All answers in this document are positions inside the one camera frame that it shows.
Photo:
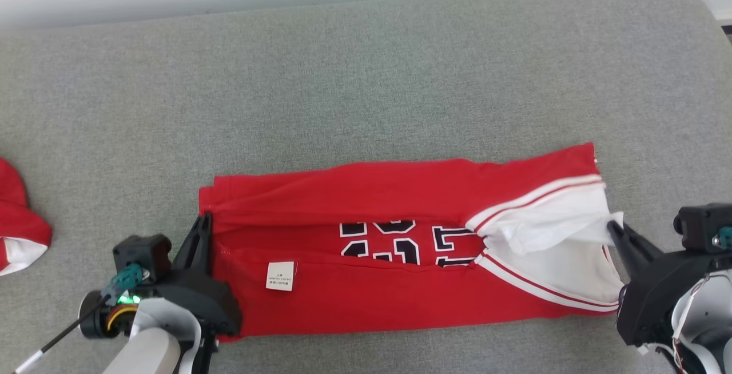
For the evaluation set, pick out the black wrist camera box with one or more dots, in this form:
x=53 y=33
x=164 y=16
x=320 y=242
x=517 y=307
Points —
x=700 y=228
x=143 y=254

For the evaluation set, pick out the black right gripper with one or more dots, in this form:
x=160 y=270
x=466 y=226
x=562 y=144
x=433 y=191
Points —
x=652 y=299

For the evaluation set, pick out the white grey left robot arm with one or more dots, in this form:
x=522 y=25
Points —
x=154 y=351

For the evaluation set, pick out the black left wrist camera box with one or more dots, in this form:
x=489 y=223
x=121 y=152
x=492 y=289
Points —
x=143 y=254

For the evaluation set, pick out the red shorts with white stripes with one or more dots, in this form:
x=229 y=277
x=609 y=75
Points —
x=17 y=219

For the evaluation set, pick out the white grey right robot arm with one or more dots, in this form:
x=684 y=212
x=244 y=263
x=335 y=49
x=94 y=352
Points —
x=709 y=317

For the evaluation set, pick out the red basketball jersey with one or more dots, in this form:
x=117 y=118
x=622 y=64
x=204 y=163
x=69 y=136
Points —
x=372 y=305

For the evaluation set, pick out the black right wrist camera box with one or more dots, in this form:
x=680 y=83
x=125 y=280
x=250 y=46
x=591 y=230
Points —
x=700 y=228

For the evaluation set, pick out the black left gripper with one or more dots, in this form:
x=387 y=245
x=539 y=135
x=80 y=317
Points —
x=200 y=299

